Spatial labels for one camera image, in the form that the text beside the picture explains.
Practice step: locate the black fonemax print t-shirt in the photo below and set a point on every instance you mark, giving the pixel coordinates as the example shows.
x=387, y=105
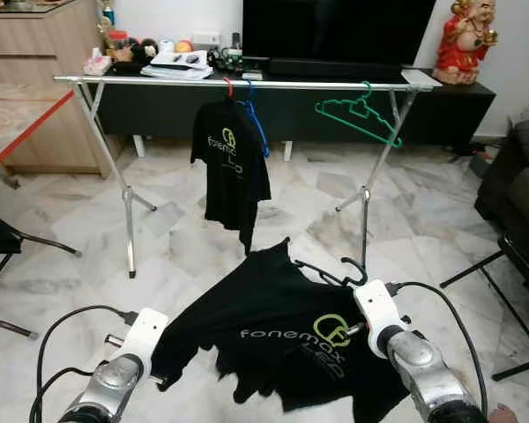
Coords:
x=229, y=176
x=273, y=326

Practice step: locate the green plastic hanger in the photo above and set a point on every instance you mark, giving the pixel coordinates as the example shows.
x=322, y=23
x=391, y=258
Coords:
x=364, y=102

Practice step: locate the blue plastic hanger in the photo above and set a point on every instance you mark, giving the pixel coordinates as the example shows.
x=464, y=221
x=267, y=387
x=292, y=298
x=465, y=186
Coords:
x=260, y=132

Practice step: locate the red plastic hanger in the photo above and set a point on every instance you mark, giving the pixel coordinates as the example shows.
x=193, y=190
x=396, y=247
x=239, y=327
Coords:
x=228, y=86

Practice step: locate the black folding chair white dot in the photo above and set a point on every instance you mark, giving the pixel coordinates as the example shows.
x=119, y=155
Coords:
x=472, y=269

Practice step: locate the black television console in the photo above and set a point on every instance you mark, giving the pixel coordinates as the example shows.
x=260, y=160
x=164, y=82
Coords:
x=441, y=115

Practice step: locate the red laughing Buddha statue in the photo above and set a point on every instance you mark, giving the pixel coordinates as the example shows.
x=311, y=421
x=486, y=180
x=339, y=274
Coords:
x=463, y=53

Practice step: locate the white paper sheet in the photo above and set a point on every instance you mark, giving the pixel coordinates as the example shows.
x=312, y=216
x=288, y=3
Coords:
x=419, y=77

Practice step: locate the bare person foot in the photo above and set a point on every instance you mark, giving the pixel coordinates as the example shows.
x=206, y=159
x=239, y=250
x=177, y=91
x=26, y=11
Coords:
x=501, y=412

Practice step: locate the black soundbar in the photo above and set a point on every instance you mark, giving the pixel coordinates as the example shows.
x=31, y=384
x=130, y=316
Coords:
x=335, y=68

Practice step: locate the black flat television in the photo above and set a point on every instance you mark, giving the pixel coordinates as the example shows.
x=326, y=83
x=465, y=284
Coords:
x=335, y=31

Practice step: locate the small white box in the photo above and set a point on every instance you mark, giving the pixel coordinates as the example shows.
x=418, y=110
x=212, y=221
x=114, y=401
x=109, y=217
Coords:
x=251, y=75

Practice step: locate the stack of white papers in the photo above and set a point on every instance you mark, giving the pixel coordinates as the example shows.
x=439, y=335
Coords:
x=176, y=72

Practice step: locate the orange ball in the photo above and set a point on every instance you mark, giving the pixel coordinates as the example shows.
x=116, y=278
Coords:
x=184, y=46

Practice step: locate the white rectangular tray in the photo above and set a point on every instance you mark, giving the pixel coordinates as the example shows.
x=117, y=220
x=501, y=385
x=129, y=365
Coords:
x=167, y=58

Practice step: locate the silver metal clothes rack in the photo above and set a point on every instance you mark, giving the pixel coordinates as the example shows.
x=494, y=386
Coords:
x=159, y=82

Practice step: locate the white blue ball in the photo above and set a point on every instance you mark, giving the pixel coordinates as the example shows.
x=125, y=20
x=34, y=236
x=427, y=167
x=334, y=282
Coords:
x=167, y=46

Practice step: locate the black ball white face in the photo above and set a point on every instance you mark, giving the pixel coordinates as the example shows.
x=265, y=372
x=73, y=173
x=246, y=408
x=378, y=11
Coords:
x=150, y=48

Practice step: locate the red-lidded glass jar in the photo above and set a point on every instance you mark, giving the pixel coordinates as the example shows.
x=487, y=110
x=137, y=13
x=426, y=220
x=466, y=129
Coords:
x=117, y=46

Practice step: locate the pink tissue box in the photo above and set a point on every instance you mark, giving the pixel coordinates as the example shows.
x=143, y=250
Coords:
x=97, y=64

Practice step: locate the gold blue trophy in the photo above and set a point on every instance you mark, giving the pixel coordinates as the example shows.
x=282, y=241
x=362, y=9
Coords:
x=107, y=16

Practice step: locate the light wooden cabinet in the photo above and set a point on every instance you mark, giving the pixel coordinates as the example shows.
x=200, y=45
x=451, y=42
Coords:
x=26, y=53

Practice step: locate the marble table red edge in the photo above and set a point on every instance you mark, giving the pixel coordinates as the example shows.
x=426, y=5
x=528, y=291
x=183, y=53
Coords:
x=9, y=123

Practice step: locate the white wall socket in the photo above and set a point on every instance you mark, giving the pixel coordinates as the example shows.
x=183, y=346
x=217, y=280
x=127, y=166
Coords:
x=206, y=39

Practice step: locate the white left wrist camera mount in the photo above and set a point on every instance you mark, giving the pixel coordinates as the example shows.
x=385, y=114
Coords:
x=145, y=333

